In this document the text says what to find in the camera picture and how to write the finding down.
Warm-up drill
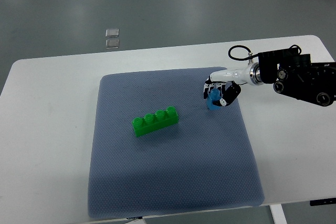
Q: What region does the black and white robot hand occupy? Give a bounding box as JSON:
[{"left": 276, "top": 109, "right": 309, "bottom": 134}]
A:
[{"left": 203, "top": 63, "right": 263, "bottom": 108}]

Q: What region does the blue toy block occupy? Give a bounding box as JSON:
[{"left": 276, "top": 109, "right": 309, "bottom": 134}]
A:
[{"left": 206, "top": 89, "right": 221, "bottom": 110}]

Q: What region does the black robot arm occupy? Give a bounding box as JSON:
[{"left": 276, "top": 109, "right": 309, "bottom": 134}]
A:
[{"left": 245, "top": 45, "right": 335, "bottom": 106}]

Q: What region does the green four-stud toy block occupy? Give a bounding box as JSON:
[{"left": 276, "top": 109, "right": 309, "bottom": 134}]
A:
[{"left": 132, "top": 106, "right": 179, "bottom": 137}]

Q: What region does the blue-grey textured mat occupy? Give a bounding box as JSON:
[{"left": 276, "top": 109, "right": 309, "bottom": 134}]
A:
[{"left": 88, "top": 67, "right": 265, "bottom": 219}]

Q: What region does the lower metal floor plate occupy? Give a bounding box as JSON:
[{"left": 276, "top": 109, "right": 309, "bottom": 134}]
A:
[{"left": 106, "top": 39, "right": 120, "bottom": 49}]

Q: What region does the metal floor plate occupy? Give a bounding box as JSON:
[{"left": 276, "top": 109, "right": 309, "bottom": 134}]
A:
[
  {"left": 106, "top": 39, "right": 120, "bottom": 49},
  {"left": 105, "top": 28, "right": 119, "bottom": 38}
]

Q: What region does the upper metal floor plate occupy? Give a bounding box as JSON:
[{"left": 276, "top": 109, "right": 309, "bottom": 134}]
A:
[{"left": 105, "top": 28, "right": 119, "bottom": 38}]

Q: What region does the white table leg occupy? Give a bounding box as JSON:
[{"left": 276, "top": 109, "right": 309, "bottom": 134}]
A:
[{"left": 269, "top": 204, "right": 287, "bottom": 224}]

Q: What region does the black table control panel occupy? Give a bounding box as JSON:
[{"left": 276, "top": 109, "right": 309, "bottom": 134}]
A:
[{"left": 310, "top": 198, "right": 336, "bottom": 207}]

